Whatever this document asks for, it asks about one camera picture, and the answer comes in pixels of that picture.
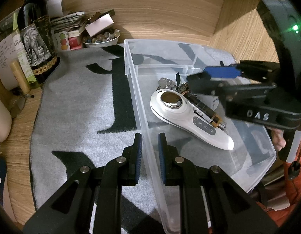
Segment white handheld massager device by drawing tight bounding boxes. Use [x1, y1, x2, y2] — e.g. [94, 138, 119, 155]
[150, 89, 234, 151]

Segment clear plastic storage bin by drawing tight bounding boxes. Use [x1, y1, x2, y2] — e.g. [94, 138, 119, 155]
[123, 38, 277, 234]

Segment small pinecone ornament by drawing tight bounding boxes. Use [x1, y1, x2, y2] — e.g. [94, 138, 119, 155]
[175, 73, 190, 94]

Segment person right hand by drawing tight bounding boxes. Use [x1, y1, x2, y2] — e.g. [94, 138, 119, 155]
[271, 128, 286, 151]

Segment white bowl of stones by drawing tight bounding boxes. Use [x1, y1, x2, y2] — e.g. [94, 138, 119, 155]
[82, 29, 120, 48]

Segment grey black patterned mat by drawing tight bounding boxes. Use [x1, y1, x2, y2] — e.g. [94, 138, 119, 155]
[29, 43, 239, 234]

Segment cream pink mug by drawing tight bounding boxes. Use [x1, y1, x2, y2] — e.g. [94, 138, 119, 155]
[0, 100, 12, 143]

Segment pink white small box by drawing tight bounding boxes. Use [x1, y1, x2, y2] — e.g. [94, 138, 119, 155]
[85, 14, 114, 37]

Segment yellow wooden stamp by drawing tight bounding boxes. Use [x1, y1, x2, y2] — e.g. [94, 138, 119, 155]
[10, 60, 31, 94]

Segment stack of books papers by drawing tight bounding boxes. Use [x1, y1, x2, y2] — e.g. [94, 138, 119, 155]
[43, 0, 116, 52]

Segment dark wine bottle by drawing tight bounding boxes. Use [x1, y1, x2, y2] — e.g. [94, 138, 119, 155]
[18, 0, 60, 87]

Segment white handwritten note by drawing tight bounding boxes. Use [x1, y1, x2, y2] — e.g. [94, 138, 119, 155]
[0, 34, 18, 91]

